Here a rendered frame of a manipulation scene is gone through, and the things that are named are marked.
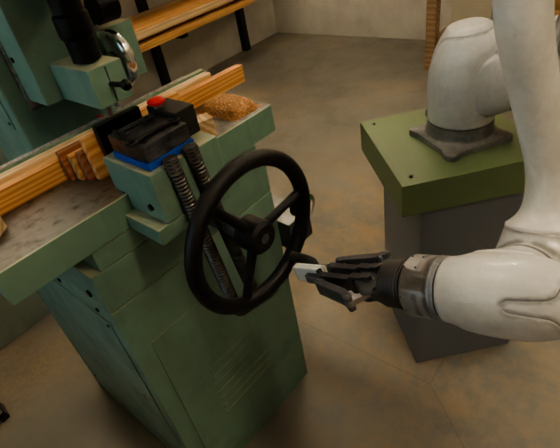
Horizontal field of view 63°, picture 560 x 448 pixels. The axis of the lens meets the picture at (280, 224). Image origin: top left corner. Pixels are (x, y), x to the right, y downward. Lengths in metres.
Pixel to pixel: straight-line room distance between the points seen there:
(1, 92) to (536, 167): 0.94
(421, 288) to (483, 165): 0.56
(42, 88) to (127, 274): 0.38
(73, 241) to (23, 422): 1.13
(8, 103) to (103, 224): 0.37
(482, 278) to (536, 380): 1.03
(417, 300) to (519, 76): 0.30
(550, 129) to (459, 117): 0.49
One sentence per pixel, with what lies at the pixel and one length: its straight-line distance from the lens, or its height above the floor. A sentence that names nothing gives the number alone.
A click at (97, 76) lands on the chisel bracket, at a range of 0.88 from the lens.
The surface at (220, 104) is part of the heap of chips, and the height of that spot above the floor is 0.92.
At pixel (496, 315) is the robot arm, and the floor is 0.85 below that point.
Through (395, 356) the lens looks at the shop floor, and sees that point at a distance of 1.59.
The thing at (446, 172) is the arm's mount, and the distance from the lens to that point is 1.11.
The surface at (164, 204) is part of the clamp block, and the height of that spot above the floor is 0.91.
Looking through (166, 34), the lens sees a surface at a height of 0.54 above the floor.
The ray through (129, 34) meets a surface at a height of 1.05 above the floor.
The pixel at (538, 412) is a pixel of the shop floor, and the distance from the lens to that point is 1.55.
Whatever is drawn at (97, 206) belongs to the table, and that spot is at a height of 0.90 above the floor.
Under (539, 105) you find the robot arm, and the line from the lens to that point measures 0.65.
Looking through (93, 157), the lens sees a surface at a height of 0.94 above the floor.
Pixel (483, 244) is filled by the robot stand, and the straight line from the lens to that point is 1.29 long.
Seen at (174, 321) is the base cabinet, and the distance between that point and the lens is 0.99.
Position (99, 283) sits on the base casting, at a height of 0.78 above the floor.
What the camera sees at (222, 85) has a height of 0.92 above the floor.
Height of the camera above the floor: 1.28
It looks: 37 degrees down
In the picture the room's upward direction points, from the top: 11 degrees counter-clockwise
